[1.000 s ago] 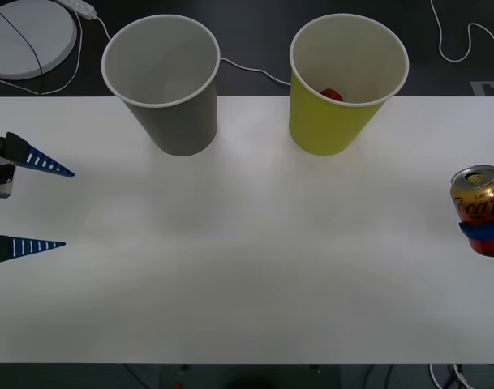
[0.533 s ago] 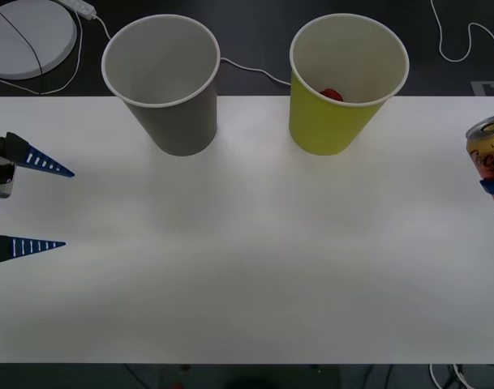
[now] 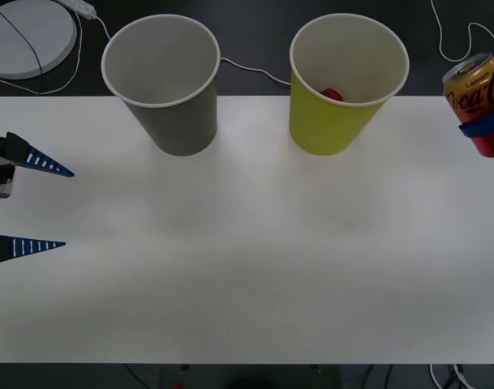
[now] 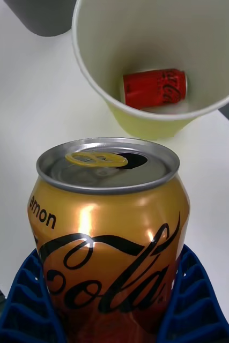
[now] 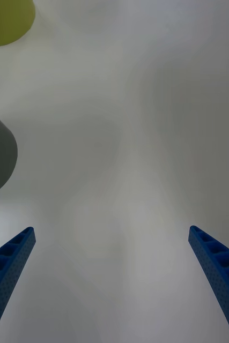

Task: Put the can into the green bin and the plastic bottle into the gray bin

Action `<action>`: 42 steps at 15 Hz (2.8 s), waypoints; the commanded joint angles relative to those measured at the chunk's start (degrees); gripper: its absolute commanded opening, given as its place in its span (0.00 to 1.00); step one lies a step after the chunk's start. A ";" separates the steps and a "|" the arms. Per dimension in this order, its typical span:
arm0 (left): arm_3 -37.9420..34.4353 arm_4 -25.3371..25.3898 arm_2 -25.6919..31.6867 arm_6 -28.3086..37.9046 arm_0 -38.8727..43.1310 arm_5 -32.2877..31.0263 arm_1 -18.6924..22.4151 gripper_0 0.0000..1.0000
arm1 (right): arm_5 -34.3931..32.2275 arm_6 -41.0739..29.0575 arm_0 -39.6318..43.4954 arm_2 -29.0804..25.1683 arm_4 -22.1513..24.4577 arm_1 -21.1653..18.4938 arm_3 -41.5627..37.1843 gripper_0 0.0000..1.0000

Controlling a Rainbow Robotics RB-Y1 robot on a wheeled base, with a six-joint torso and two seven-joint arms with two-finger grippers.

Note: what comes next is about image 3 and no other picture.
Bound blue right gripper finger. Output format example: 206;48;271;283
458;117;494;139

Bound orange and red drink can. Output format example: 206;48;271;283
441;51;494;159

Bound yellow-green plastic bin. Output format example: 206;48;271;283
289;12;410;156

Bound white round disc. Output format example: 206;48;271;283
0;0;79;80

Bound grey plastic bin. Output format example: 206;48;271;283
101;14;221;157

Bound long white cable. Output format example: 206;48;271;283
430;0;494;63

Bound thin black cable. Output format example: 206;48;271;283
0;6;44;77

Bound thin white looped cable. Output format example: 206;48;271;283
0;8;84;96

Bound white power strip cable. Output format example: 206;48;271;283
92;15;293;88

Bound white cable under table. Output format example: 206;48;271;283
427;363;477;389

